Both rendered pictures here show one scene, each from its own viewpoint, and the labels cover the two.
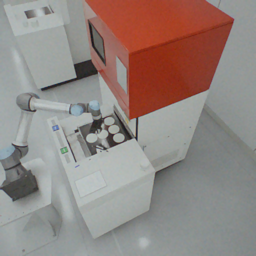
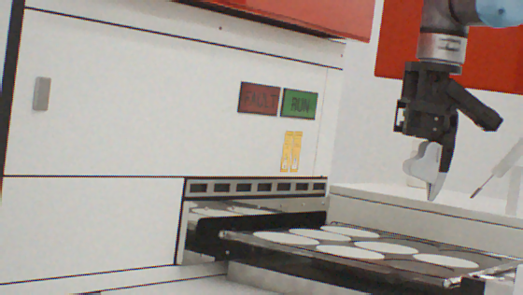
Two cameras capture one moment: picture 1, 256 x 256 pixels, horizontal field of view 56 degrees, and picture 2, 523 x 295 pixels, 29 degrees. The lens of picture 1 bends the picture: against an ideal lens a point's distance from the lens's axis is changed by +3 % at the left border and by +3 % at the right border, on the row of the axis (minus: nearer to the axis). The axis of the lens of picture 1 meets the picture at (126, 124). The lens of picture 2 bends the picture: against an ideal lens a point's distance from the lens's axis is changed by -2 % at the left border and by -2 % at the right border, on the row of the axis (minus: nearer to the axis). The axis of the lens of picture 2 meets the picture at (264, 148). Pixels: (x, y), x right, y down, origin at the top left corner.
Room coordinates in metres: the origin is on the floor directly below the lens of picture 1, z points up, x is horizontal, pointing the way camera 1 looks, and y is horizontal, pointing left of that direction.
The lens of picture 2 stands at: (2.30, 1.42, 1.11)
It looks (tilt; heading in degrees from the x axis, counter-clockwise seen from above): 3 degrees down; 236
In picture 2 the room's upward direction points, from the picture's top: 8 degrees clockwise
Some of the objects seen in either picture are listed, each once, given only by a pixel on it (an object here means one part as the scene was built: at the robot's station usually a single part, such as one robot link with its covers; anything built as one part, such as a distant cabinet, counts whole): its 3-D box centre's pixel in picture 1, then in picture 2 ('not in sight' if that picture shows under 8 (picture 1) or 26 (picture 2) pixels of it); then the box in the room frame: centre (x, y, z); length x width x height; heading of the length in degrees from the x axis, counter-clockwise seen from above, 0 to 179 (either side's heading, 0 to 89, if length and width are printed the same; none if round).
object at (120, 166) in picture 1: (110, 173); (515, 247); (0.86, 0.14, 0.89); 0.62 x 0.35 x 0.14; 115
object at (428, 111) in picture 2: (97, 120); (430, 102); (1.21, 0.24, 1.13); 0.09 x 0.08 x 0.12; 156
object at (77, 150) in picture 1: (76, 148); not in sight; (1.12, 0.45, 0.87); 0.36 x 0.08 x 0.03; 25
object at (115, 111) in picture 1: (123, 124); (260, 226); (1.35, 0.03, 0.89); 0.44 x 0.02 x 0.10; 25
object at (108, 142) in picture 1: (103, 133); (380, 248); (1.25, 0.22, 0.90); 0.34 x 0.34 x 0.01; 25
